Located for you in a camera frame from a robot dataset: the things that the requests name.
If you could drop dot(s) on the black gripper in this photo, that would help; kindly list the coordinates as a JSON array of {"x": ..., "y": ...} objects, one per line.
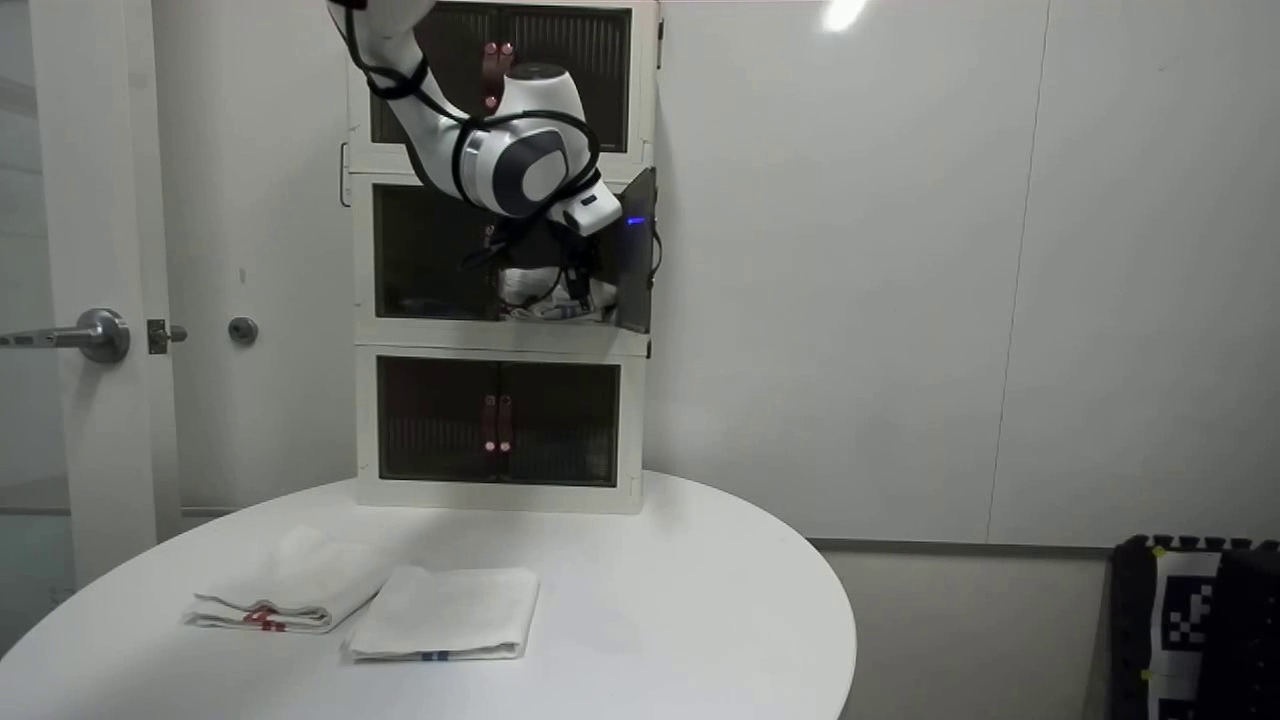
[{"x": 539, "y": 244}]

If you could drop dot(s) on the white towel with blue stripes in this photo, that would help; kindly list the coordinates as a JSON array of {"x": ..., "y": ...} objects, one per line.
[{"x": 553, "y": 293}]

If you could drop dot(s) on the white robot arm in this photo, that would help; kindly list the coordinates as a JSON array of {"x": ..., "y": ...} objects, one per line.
[{"x": 532, "y": 160}]

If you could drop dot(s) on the white three-tier storage cabinet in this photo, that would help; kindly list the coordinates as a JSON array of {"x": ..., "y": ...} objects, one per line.
[{"x": 462, "y": 404}]

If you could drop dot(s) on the white folded towel blue stripe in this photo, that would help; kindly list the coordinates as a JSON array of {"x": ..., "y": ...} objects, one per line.
[{"x": 464, "y": 615}]

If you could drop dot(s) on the round white table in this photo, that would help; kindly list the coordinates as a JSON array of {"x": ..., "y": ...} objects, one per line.
[{"x": 697, "y": 605}]

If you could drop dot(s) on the white towel with red stripe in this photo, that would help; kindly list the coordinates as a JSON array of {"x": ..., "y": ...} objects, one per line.
[{"x": 306, "y": 580}]

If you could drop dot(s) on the white door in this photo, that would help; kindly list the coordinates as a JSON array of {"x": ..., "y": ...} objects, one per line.
[{"x": 96, "y": 113}]

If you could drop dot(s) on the black patterned box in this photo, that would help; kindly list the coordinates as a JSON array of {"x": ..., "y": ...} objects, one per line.
[{"x": 1195, "y": 628}]

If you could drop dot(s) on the silver door lever handle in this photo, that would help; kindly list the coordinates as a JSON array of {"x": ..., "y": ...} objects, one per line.
[{"x": 96, "y": 336}]

